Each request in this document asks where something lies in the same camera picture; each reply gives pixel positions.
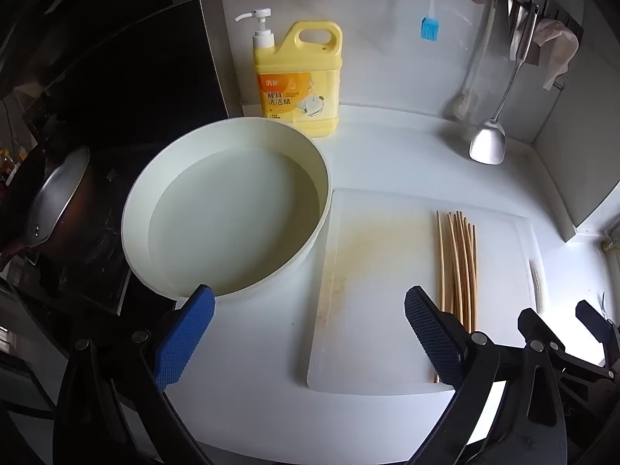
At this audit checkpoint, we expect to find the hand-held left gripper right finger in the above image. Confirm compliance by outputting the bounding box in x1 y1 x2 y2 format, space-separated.
404 286 568 465

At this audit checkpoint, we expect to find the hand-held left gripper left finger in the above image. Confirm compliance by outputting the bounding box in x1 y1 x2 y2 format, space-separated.
52 285 216 465

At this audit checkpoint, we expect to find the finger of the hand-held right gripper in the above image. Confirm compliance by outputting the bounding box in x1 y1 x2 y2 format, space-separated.
575 299 620 379
517 307 582 374

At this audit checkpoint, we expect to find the bundle of wooden chopsticks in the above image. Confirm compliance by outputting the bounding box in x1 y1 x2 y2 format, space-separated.
435 210 480 384

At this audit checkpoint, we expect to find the round white basin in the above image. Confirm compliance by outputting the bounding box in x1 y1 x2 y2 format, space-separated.
121 116 334 303

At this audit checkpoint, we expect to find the white plastic cutting board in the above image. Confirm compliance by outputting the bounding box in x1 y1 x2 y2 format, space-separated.
306 188 550 395

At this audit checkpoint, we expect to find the stainless steel spatula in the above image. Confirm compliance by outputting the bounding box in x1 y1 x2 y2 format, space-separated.
468 6 541 165

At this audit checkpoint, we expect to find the dark wok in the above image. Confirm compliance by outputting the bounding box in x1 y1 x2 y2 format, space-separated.
0 145 122 265

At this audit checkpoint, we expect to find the yellow detergent pump bottle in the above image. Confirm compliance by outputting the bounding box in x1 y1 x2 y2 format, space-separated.
236 8 344 139

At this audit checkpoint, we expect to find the pale pink rag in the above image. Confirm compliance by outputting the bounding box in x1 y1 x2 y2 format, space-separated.
533 18 580 92

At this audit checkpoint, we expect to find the black range hood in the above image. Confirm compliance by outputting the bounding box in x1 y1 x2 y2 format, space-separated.
0 0 229 124

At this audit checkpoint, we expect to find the blue silicone basting brush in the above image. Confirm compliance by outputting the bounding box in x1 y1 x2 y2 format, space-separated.
419 0 444 42

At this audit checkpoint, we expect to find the black wall hook rack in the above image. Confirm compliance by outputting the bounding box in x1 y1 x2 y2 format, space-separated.
409 0 587 66

